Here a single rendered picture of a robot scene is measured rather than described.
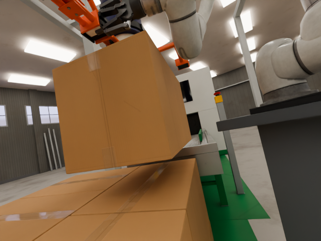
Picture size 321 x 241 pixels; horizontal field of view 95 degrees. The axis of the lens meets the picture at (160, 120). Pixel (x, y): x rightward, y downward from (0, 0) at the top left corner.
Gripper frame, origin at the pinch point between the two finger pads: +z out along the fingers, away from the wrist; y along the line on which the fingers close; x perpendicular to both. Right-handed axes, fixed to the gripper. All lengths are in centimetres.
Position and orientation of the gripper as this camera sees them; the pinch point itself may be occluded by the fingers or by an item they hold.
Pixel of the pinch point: (94, 25)
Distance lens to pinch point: 71.2
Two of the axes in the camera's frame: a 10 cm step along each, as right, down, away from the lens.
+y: 2.0, 9.8, -0.7
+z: -9.4, 2.1, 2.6
